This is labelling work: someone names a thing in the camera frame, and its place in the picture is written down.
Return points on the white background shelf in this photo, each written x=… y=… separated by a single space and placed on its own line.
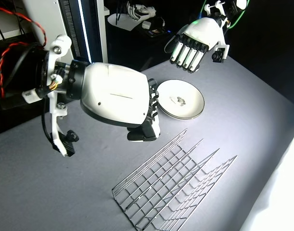
x=7 y=26

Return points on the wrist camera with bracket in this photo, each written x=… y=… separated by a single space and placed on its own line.
x=217 y=56
x=68 y=144

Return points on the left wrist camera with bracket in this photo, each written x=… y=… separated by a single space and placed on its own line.
x=217 y=56

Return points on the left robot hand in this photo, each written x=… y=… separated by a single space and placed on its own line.
x=204 y=31

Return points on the spare white robot hand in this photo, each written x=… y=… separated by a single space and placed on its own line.
x=139 y=10

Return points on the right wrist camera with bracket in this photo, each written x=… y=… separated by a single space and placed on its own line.
x=68 y=144

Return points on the white robot column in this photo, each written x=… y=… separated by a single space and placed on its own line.
x=45 y=19

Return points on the dark device with blue light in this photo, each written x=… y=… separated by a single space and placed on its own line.
x=158 y=31

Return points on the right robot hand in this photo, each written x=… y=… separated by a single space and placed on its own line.
x=113 y=93

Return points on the small white box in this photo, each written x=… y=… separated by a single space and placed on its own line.
x=146 y=24

